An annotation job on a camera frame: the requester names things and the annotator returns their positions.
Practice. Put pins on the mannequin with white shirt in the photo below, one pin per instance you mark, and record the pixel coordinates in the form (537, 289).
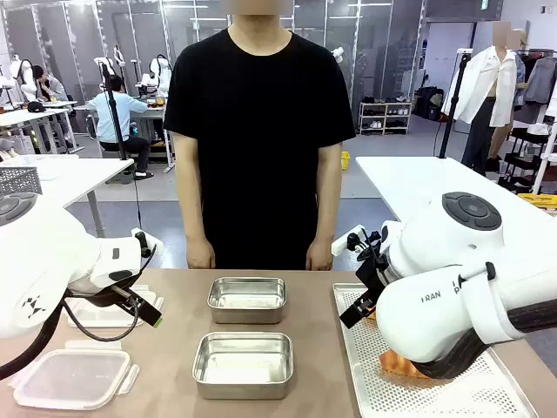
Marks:
(496, 87)

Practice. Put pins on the person in black t-shirt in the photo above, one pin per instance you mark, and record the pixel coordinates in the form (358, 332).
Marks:
(261, 130)

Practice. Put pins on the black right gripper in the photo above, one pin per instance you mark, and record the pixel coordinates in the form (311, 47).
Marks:
(373, 274)

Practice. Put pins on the clear plastic latching lid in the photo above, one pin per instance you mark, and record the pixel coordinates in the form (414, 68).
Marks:
(95, 315)
(69, 379)

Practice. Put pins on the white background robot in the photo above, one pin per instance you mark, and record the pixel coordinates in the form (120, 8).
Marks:
(161, 74)
(19, 72)

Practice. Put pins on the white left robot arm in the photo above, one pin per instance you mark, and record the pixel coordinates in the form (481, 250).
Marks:
(43, 261)

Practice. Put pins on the person's left hand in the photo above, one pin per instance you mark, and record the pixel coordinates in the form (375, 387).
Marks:
(320, 257)

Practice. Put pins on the person's right hand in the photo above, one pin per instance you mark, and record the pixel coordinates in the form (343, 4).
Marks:
(201, 257)

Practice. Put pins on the grey perforated basket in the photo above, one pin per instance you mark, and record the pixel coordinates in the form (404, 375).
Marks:
(19, 180)

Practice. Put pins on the small yellow basket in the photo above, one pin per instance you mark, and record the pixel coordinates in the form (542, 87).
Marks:
(345, 161)

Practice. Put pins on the white background desk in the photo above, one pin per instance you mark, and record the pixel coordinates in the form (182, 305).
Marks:
(26, 116)

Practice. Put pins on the seated person light blue shirt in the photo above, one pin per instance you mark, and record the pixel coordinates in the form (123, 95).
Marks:
(113, 117)

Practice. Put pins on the stainless steel rectangular container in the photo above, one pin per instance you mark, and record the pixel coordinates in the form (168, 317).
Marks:
(246, 300)
(243, 366)

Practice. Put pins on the yellow plastic crate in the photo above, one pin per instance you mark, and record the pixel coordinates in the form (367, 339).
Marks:
(539, 201)

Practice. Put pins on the person's left forearm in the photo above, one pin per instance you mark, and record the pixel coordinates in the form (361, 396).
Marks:
(326, 209)

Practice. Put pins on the white table with grey basket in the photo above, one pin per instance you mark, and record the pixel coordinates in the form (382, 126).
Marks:
(78, 174)

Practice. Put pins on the white shoe rack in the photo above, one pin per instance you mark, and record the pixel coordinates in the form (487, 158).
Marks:
(385, 103)

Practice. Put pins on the golden brown croissant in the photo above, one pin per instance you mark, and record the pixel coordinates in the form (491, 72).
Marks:
(370, 314)
(398, 363)

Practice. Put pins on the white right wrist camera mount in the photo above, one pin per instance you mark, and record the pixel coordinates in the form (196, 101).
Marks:
(341, 244)

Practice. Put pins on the person's right forearm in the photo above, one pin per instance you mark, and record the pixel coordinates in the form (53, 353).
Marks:
(193, 209)

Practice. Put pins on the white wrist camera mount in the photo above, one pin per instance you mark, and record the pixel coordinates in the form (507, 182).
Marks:
(341, 244)
(157, 248)

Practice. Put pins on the perforated metal baking tray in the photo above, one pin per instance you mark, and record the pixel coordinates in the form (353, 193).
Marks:
(374, 392)

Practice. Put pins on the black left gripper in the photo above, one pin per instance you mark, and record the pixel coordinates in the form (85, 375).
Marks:
(104, 298)

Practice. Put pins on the black camera stand pole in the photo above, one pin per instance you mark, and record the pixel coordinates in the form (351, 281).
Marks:
(114, 113)
(450, 117)

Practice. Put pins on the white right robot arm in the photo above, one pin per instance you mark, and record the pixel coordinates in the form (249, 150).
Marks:
(435, 313)

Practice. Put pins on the seated person grey top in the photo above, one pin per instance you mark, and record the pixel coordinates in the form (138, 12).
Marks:
(52, 89)

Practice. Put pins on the black shelf cart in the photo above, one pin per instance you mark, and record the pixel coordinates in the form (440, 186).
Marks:
(522, 137)

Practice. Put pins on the hanging grey garment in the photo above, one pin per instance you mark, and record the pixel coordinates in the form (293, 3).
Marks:
(539, 80)

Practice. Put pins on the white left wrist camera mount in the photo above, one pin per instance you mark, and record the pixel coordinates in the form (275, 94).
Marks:
(157, 248)

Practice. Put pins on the black bag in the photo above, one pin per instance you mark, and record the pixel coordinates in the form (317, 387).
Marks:
(428, 102)

